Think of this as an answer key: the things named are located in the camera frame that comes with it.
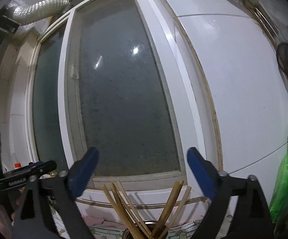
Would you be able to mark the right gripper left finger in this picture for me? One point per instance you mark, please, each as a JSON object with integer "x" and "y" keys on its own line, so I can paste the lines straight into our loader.
{"x": 34, "y": 218}

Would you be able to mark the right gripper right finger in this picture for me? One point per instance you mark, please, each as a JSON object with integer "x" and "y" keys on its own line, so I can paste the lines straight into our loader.
{"x": 251, "y": 218}

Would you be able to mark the chopstick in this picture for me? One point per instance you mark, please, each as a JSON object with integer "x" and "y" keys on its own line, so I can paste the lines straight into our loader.
{"x": 178, "y": 211}
{"x": 124, "y": 202}
{"x": 174, "y": 194}
{"x": 132, "y": 229}

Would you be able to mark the person left hand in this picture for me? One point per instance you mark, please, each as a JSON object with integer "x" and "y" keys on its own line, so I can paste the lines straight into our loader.
{"x": 5, "y": 230}

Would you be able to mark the large clear oil bottle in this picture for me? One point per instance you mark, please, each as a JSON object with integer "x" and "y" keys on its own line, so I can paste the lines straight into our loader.
{"x": 17, "y": 165}

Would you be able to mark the cat pattern table cloth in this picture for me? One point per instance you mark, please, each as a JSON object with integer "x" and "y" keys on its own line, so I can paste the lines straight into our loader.
{"x": 180, "y": 231}

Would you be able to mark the pink cloth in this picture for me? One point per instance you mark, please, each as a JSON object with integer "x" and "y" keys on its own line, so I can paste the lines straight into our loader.
{"x": 94, "y": 221}

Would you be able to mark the white framed window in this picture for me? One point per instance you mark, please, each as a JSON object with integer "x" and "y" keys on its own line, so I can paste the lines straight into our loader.
{"x": 127, "y": 81}

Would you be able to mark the silver exhaust duct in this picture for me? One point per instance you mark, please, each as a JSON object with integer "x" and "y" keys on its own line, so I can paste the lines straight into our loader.
{"x": 24, "y": 15}

